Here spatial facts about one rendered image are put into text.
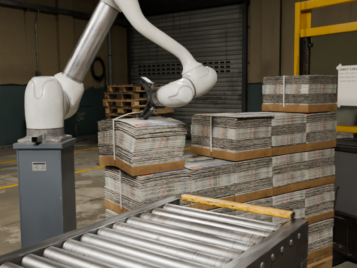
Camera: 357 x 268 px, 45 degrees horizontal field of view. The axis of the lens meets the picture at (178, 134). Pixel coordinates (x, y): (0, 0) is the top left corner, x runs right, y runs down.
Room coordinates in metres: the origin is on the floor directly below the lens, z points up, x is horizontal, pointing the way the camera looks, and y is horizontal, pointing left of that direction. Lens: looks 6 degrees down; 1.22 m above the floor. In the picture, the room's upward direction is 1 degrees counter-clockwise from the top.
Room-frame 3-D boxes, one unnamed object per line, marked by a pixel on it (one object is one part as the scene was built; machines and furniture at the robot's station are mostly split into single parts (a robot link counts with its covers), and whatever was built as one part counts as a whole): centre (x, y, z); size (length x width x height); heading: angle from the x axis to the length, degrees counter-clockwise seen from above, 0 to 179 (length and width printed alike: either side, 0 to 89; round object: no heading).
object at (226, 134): (2.46, -0.30, 0.95); 0.38 x 0.29 x 0.23; 37
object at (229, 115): (2.45, -0.31, 1.06); 0.37 x 0.29 x 0.01; 37
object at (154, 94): (1.93, 0.07, 1.18); 0.09 x 0.06 x 0.09; 125
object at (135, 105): (9.11, 0.83, 0.65); 1.33 x 0.94 x 1.30; 148
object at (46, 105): (1.85, 0.57, 1.17); 0.18 x 0.16 x 0.22; 178
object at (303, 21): (3.32, -0.95, 0.97); 0.09 x 0.09 x 1.75; 35
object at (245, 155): (2.46, -0.30, 0.86); 0.38 x 0.29 x 0.04; 37
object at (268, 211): (1.47, -0.19, 0.81); 0.43 x 0.03 x 0.02; 54
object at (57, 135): (1.82, 0.57, 1.03); 0.22 x 0.18 x 0.06; 177
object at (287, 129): (2.63, -0.54, 0.95); 0.38 x 0.29 x 0.23; 35
